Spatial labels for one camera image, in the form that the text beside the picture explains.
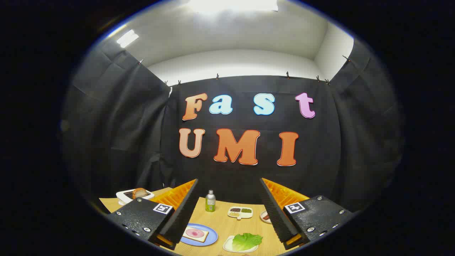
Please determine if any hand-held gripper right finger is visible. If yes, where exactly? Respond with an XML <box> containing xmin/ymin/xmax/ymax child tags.
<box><xmin>258</xmin><ymin>178</ymin><xmax>357</xmax><ymax>250</ymax></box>

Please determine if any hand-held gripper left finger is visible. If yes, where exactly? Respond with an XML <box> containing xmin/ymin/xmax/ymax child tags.
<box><xmin>106</xmin><ymin>178</ymin><xmax>199</xmax><ymax>251</ymax></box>

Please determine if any green lettuce leaf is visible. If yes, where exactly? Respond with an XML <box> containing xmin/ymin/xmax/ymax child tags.
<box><xmin>232</xmin><ymin>233</ymin><xmax>263</xmax><ymax>251</ymax></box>

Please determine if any white bread slice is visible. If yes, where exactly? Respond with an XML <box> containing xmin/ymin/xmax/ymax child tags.
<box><xmin>182</xmin><ymin>226</ymin><xmax>209</xmax><ymax>243</ymax></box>

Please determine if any white divided dish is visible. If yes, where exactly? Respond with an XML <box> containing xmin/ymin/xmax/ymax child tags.
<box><xmin>227</xmin><ymin>206</ymin><xmax>253</xmax><ymax>220</ymax></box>

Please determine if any green label metal bottle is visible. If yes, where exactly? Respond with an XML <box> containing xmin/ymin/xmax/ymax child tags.
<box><xmin>205</xmin><ymin>190</ymin><xmax>216</xmax><ymax>213</ymax></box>

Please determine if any blue plate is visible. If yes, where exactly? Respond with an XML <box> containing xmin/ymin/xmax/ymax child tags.
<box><xmin>180</xmin><ymin>223</ymin><xmax>218</xmax><ymax>247</ymax></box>

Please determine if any white square plate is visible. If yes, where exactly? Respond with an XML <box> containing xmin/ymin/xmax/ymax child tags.
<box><xmin>223</xmin><ymin>235</ymin><xmax>259</xmax><ymax>254</ymax></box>

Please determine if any white toaster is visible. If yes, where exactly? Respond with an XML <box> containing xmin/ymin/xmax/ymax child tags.
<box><xmin>116</xmin><ymin>188</ymin><xmax>155</xmax><ymax>206</ymax></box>

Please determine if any ceiling light panel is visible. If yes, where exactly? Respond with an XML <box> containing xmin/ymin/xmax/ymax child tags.
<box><xmin>116</xmin><ymin>29</ymin><xmax>140</xmax><ymax>48</ymax></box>

